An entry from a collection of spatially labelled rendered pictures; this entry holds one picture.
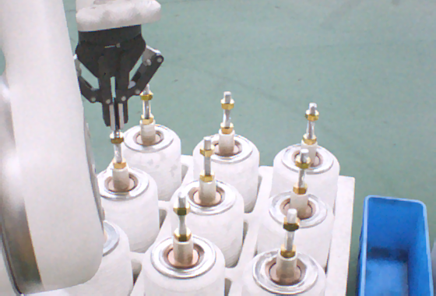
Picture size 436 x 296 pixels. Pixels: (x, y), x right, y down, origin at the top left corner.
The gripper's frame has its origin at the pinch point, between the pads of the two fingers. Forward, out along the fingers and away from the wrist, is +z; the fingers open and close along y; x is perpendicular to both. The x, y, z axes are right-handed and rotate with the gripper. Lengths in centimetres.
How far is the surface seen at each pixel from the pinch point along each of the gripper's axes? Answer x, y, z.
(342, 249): 15.1, -26.2, 17.9
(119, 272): 13.8, 3.8, 13.4
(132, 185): 0.6, -1.4, 10.8
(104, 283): 14.6, 5.8, 14.1
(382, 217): 1, -44, 28
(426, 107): -41, -88, 36
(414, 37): -84, -116, 36
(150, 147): -7.1, -6.0, 10.5
